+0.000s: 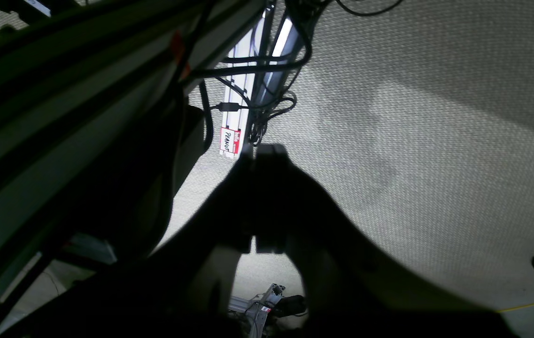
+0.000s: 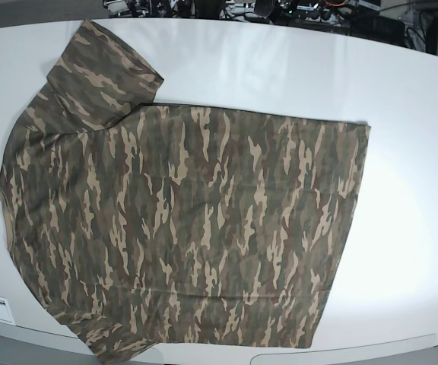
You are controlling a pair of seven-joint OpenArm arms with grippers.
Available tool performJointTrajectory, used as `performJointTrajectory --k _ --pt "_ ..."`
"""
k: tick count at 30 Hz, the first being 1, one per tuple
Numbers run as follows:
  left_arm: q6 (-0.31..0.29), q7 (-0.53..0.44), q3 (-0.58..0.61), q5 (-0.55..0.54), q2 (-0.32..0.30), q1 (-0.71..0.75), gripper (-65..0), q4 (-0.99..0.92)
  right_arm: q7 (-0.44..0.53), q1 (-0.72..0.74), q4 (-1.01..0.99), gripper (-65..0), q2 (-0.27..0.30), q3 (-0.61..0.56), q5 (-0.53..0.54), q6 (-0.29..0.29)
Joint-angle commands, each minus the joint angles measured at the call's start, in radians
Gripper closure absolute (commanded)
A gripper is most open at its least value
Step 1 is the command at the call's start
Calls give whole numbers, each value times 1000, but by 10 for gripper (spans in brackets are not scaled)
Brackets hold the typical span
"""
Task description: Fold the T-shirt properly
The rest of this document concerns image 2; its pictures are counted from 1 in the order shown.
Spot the camouflage T-shirt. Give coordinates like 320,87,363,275
0,21,370,364

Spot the cluttered cables and electronics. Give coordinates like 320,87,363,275
103,0,438,64

